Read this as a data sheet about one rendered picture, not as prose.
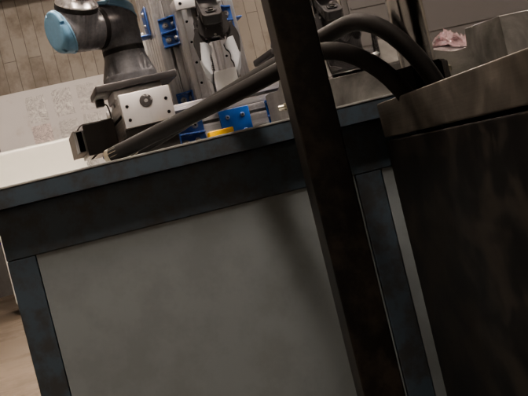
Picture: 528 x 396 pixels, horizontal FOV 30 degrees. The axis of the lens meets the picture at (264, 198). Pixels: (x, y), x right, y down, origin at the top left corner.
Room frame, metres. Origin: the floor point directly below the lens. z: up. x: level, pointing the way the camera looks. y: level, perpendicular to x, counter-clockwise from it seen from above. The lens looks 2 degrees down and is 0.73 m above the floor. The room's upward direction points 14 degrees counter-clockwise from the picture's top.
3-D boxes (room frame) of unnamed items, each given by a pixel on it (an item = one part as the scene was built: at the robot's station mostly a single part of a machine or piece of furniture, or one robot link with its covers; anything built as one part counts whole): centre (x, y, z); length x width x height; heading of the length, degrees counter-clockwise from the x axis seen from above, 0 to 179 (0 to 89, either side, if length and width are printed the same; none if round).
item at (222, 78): (2.28, 0.02, 0.93); 0.13 x 0.05 x 0.05; 7
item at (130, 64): (2.76, 0.28, 1.09); 0.15 x 0.15 x 0.10
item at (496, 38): (2.29, -0.57, 0.86); 0.50 x 0.26 x 0.11; 24
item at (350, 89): (2.16, -0.22, 0.87); 0.50 x 0.26 x 0.14; 7
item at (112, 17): (2.76, 0.29, 1.20); 0.13 x 0.12 x 0.14; 131
